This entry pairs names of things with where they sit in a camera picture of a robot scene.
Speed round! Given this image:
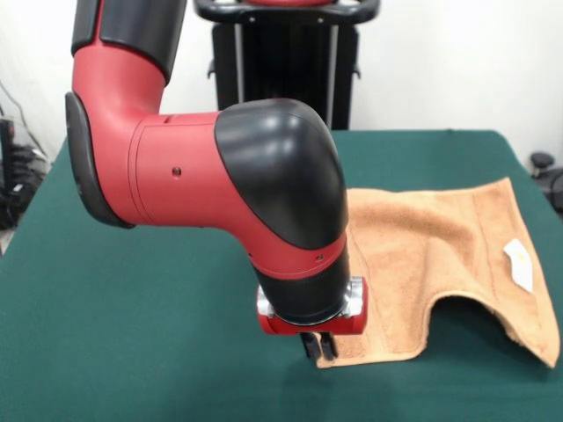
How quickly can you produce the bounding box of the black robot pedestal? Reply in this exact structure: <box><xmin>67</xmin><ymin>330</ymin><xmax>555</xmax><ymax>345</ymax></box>
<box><xmin>193</xmin><ymin>0</ymin><xmax>379</xmax><ymax>131</ymax></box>

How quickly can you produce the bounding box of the black equipment pile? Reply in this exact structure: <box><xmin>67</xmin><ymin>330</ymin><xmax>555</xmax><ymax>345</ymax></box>
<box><xmin>0</xmin><ymin>116</ymin><xmax>49</xmax><ymax>229</ymax></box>

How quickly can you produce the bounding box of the tan terry towel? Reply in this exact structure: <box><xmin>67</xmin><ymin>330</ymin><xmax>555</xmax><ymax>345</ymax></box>
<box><xmin>315</xmin><ymin>176</ymin><xmax>554</xmax><ymax>370</ymax></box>

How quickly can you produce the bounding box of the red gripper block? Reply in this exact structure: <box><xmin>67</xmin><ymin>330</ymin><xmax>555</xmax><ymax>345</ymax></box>
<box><xmin>258</xmin><ymin>277</ymin><xmax>369</xmax><ymax>361</ymax></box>

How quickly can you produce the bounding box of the dark chair base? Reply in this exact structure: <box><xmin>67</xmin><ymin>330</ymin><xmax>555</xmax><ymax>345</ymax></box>
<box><xmin>530</xmin><ymin>151</ymin><xmax>563</xmax><ymax>207</ymax></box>

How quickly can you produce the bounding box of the dark green table cloth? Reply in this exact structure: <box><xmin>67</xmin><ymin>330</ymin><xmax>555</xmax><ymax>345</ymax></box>
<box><xmin>0</xmin><ymin>128</ymin><xmax>563</xmax><ymax>422</ymax></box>

